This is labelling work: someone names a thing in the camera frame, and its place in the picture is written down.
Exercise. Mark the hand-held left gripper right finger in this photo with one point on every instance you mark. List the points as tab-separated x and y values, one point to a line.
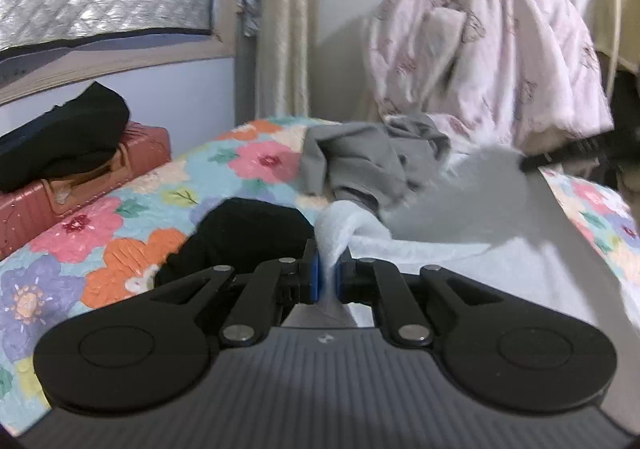
343	279

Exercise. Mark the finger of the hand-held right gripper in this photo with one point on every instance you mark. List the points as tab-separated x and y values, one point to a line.
570	154

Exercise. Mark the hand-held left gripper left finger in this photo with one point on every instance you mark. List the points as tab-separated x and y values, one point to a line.
311	274

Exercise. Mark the black garment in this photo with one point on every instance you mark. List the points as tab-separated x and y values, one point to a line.
240	234

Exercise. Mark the white sweatshirt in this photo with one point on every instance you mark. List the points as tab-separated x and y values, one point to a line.
475	269

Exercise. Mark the pink printed blanket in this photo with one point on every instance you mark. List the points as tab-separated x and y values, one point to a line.
500	54

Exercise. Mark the cream cloth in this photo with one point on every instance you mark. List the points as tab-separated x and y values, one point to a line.
630	4

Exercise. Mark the grey garment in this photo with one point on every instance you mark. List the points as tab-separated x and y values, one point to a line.
350	154

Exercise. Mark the floral bedspread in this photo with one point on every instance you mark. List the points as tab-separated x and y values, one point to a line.
150	209

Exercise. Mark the beige curtain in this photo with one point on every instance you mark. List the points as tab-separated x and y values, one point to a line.
285	29

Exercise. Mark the pink suitcase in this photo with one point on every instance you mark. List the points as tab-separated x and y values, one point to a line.
30	219

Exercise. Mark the beige window frame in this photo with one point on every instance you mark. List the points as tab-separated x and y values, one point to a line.
225	4

